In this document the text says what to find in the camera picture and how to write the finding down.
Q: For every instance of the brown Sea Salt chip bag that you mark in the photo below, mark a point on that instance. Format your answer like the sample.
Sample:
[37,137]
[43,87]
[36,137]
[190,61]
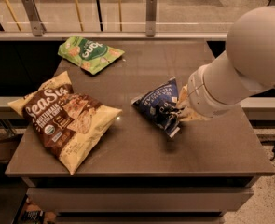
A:
[68,124]

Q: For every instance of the grey table drawer front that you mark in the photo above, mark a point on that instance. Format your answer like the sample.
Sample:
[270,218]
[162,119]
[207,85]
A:
[62,200]

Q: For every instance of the grey metal railing post left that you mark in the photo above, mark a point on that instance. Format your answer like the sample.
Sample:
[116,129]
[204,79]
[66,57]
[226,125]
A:
[37,26]

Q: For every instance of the blue chip bag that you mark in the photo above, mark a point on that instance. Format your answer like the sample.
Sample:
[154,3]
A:
[159,106]

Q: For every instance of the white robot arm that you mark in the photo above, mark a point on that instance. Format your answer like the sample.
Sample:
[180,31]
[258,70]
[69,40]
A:
[246,67]

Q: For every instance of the green chip bag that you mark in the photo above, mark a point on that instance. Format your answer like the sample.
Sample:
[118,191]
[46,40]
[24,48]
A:
[89,55]

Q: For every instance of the grey metal railing post middle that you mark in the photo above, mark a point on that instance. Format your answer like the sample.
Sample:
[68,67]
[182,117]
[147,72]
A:
[150,18]

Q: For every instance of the horizontal metal railing bar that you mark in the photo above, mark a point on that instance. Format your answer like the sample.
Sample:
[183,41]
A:
[5,36]

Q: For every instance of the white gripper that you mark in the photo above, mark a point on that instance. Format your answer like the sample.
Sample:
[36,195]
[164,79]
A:
[195,92]

